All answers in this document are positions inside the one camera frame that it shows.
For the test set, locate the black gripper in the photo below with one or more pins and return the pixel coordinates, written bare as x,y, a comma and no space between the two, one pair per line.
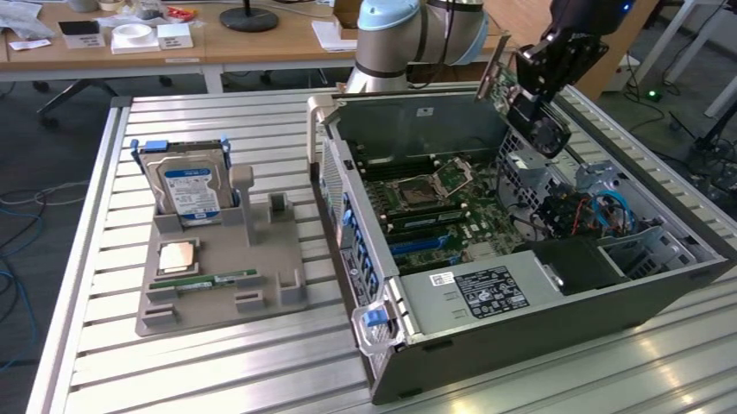
570,56

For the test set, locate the graphics card with metal bracket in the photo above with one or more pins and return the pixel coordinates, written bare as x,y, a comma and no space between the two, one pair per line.
543,129

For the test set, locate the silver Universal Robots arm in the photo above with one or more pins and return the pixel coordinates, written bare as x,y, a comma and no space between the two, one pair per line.
386,43

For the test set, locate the white box with red dot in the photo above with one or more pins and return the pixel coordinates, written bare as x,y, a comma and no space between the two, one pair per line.
626,75

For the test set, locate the brown wooden cabinet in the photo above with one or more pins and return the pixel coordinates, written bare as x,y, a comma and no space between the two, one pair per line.
633,43

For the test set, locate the black device with green light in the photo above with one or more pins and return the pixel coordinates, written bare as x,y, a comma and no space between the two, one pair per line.
651,94

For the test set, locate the black fan housing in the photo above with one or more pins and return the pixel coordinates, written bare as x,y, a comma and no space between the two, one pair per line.
561,215

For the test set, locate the brown cardboard box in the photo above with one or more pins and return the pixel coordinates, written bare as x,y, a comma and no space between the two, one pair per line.
346,13

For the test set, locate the white paper stack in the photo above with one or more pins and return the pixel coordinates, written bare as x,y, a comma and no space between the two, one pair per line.
331,39

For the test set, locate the CPU socket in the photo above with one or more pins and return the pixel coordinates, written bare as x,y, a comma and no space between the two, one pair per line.
414,194

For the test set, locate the green motherboard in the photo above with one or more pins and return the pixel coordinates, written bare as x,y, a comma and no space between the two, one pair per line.
489,233

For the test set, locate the green RAM stick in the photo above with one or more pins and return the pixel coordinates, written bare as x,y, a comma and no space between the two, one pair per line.
428,221
201,280

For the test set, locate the silver disk bay cage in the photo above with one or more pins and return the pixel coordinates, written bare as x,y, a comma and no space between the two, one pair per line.
645,246

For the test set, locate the silver chipset heatsink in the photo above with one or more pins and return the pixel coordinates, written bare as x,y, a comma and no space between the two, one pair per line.
480,253

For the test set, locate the blue expansion slot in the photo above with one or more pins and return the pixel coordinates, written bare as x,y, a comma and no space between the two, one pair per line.
420,245

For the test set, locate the wooden desk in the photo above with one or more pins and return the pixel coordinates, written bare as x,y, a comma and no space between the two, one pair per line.
259,43
85,56

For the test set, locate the black round lamp base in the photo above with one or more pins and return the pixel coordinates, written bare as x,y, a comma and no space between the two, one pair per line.
248,20

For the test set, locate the grey power supply unit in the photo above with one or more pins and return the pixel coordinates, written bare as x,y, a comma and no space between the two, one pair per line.
426,310

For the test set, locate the red parts package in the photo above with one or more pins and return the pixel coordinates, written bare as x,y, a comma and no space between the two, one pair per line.
179,15

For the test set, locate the white labelled cube box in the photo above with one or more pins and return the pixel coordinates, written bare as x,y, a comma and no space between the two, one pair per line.
175,41

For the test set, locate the grey printed parts rack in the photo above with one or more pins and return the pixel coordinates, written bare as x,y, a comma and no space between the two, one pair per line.
270,250

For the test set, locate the open grey PC case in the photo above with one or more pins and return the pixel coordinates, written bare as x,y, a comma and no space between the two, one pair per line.
518,353

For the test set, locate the blue case latch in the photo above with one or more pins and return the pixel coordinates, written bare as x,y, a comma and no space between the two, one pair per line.
374,320

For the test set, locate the hard disk in blue caddy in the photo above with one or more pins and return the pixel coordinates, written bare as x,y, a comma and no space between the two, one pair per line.
189,190

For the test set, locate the clear bag with dark item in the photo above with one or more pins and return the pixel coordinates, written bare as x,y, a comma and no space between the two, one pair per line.
147,13

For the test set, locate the flat white box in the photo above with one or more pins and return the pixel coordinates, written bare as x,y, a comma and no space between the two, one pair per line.
135,48

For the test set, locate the white tape roll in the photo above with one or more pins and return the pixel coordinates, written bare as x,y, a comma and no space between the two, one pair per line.
131,39

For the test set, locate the silver CPU chip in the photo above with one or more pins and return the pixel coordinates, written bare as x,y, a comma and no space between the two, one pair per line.
175,256

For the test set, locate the white box with black top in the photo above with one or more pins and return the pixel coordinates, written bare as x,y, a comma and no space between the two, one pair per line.
80,41

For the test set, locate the grey cup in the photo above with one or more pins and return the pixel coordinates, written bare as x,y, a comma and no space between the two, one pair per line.
83,5

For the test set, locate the black chair base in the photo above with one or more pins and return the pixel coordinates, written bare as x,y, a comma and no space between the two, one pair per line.
69,92

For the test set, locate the red and white card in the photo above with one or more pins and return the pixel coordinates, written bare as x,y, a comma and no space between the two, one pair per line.
28,44

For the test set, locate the grey plastic bag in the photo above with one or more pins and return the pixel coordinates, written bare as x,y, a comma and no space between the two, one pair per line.
25,21

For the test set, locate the silver metal bracket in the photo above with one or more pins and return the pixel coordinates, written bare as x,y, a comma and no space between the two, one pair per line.
598,172

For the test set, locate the silver drive bay frame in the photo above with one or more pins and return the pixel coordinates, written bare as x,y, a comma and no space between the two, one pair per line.
533,172

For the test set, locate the white table frame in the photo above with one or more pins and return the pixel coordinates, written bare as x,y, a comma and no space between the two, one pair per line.
722,97

